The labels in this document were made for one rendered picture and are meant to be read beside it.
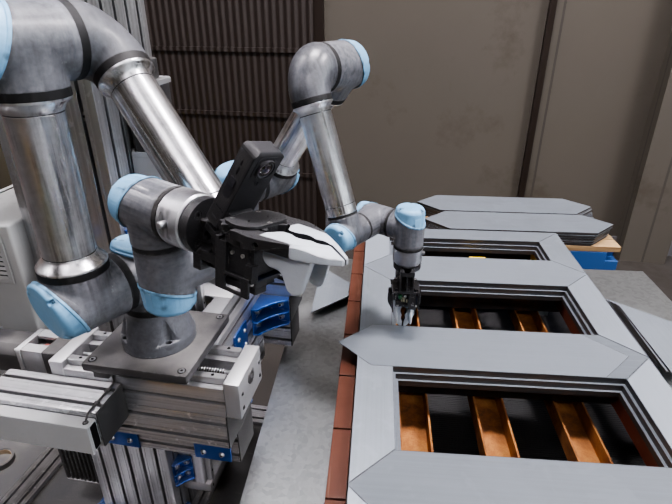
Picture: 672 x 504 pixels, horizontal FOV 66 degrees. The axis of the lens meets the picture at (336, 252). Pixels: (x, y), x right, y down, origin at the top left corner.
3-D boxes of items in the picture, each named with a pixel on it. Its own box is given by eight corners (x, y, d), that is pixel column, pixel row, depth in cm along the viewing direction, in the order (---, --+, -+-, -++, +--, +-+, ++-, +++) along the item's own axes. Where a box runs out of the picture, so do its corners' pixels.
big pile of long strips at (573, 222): (585, 211, 241) (588, 199, 238) (620, 247, 205) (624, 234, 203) (415, 206, 247) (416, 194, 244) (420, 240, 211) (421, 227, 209)
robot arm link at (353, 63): (233, 181, 155) (314, 29, 117) (268, 169, 166) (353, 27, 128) (256, 211, 153) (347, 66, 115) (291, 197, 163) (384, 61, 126)
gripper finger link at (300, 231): (358, 295, 55) (292, 271, 60) (364, 243, 53) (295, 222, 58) (341, 304, 52) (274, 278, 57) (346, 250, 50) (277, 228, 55)
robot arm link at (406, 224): (403, 198, 132) (433, 205, 127) (401, 237, 137) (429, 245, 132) (386, 207, 126) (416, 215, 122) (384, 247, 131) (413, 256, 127)
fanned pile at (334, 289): (352, 270, 212) (352, 261, 210) (346, 323, 177) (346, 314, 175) (323, 269, 213) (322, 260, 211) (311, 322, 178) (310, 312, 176)
